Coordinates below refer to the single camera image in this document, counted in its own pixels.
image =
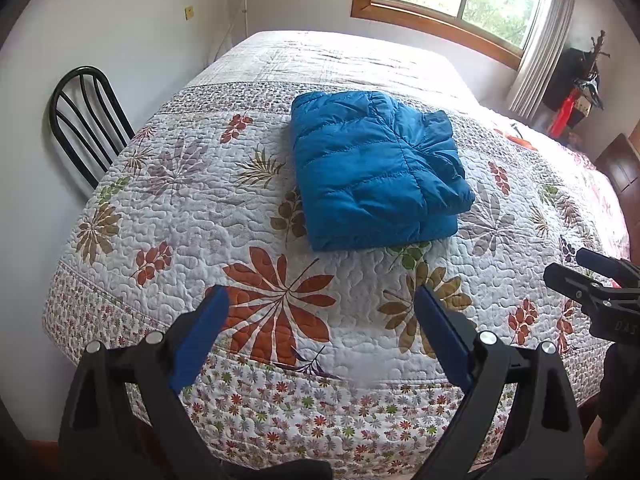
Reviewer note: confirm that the white floral quilt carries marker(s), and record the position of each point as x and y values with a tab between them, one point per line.
200	210

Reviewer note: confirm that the dark wooden headboard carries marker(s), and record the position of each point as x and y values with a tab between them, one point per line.
622	165

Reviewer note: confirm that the beige curtain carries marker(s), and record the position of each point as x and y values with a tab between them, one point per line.
545	50

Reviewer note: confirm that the wooden coat rack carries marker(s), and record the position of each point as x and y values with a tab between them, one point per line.
597	45

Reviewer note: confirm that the person's right forearm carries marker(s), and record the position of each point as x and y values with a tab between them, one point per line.
620	400

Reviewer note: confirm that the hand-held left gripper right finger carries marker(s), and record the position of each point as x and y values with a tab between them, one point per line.
445	340

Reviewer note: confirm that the pink floral blanket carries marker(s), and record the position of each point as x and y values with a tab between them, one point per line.
600	190

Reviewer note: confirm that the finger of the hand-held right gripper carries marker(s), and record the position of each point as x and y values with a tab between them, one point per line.
595	259
570	280

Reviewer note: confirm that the red hanging cloth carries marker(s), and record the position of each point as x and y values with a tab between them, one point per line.
564	115

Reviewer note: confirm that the black metal chair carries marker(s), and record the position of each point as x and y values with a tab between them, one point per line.
90	69

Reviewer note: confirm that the black clothes hanger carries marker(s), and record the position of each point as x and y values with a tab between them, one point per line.
592	91

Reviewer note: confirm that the blue puffer jacket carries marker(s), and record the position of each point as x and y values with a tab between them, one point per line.
370	175

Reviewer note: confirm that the dark hanging clothes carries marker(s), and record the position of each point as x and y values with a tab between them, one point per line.
565	80

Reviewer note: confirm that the yellow wall socket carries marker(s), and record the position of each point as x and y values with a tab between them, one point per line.
189	13

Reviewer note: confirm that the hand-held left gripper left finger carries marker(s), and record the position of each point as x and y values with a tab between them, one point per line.
200	340

